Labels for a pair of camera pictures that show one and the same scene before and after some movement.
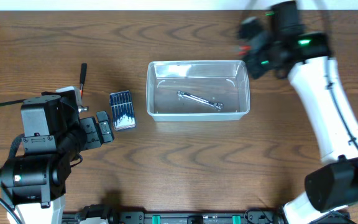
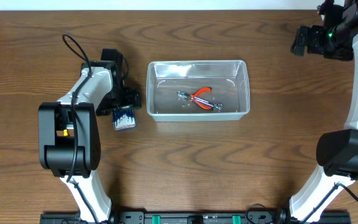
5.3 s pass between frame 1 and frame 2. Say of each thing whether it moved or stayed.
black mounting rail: stayed
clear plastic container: stayed
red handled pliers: moved
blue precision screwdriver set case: stayed
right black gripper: moved
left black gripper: moved
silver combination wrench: stayed
